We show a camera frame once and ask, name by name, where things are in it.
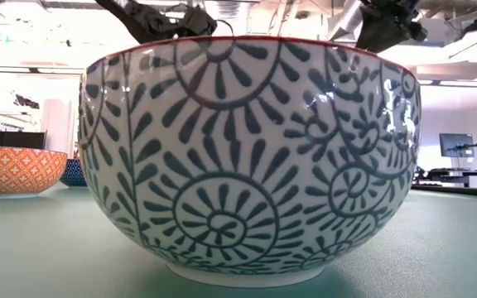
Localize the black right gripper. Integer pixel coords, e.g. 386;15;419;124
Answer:
356;0;428;53

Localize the white bowl grey leaf pattern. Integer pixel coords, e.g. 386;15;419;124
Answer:
76;35;423;289

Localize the dark blue bowl yellow inside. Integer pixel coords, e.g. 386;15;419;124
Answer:
59;158;89;187

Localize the orange bowl with blue inside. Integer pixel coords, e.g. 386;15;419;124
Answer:
0;144;69;195

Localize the black computer monitor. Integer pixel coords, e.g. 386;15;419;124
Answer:
439;132;475;159

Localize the white room panel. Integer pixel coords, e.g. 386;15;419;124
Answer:
41;97;77;161

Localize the black desk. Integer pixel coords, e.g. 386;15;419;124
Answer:
412;166;477;188

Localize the black low cabinet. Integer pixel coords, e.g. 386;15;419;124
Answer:
0;130;48;151

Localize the green table mat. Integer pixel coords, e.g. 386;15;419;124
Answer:
0;181;477;298

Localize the silver ventilation duct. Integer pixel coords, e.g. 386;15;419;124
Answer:
327;0;368;42

